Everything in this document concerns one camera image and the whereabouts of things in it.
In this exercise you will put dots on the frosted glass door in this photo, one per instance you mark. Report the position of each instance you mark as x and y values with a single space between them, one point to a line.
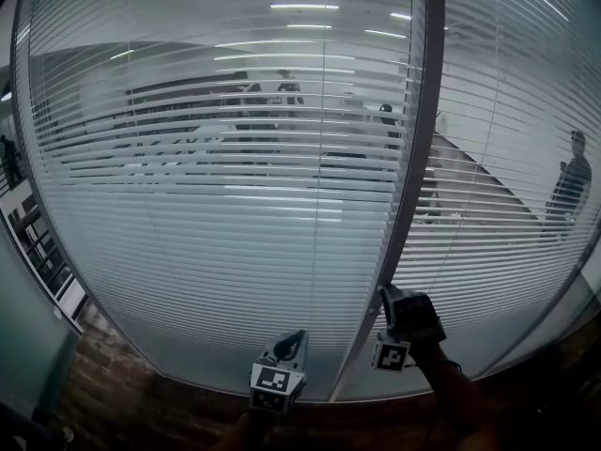
28 346

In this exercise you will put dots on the person's right forearm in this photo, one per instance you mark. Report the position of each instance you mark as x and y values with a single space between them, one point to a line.
451 393

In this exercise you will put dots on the small round silver object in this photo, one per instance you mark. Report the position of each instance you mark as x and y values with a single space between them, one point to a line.
68 435

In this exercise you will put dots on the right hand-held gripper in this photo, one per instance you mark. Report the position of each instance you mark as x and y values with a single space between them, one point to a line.
392 357

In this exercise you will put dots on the dark dome pendant lamp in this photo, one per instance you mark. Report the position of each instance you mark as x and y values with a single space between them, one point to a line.
5 95

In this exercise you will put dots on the black stair railing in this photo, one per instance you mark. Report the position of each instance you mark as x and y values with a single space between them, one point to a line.
47 261

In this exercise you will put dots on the person's left forearm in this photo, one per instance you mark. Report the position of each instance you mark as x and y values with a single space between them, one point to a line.
244 432

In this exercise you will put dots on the person's right hand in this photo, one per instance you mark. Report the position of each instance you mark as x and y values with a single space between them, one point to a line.
418 315

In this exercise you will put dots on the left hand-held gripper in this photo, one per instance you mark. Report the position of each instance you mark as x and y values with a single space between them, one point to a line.
277 385

